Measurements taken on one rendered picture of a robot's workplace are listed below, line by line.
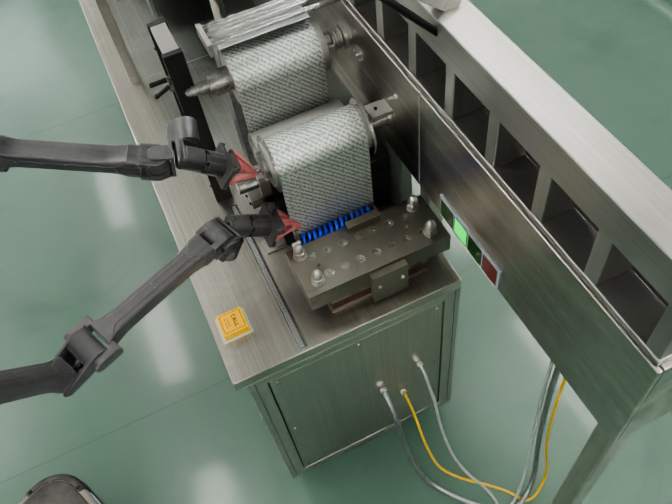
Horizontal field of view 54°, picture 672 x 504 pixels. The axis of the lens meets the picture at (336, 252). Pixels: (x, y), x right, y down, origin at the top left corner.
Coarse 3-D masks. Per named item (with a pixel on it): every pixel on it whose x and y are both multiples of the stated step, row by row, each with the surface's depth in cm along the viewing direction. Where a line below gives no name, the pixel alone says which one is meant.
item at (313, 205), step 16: (368, 160) 167; (336, 176) 166; (352, 176) 168; (368, 176) 171; (304, 192) 165; (320, 192) 168; (336, 192) 170; (352, 192) 173; (368, 192) 176; (288, 208) 167; (304, 208) 170; (320, 208) 172; (336, 208) 175; (352, 208) 178; (304, 224) 174; (320, 224) 177
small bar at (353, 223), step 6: (372, 210) 176; (360, 216) 175; (366, 216) 175; (372, 216) 175; (378, 216) 175; (348, 222) 174; (354, 222) 174; (360, 222) 174; (366, 222) 175; (348, 228) 173; (354, 228) 174
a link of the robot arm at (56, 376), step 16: (80, 336) 141; (64, 352) 142; (80, 352) 140; (96, 352) 140; (16, 368) 128; (32, 368) 131; (48, 368) 135; (64, 368) 138; (80, 368) 144; (0, 384) 121; (16, 384) 124; (32, 384) 129; (48, 384) 134; (64, 384) 138; (80, 384) 142; (0, 400) 123; (16, 400) 128
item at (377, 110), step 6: (378, 102) 165; (384, 102) 165; (366, 108) 164; (372, 108) 164; (378, 108) 163; (384, 108) 163; (390, 108) 164; (372, 114) 162; (378, 114) 162; (384, 114) 163; (390, 114) 164; (372, 120) 162
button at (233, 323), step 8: (232, 312) 176; (240, 312) 176; (224, 320) 175; (232, 320) 175; (240, 320) 175; (224, 328) 174; (232, 328) 174; (240, 328) 173; (248, 328) 174; (224, 336) 172; (232, 336) 174
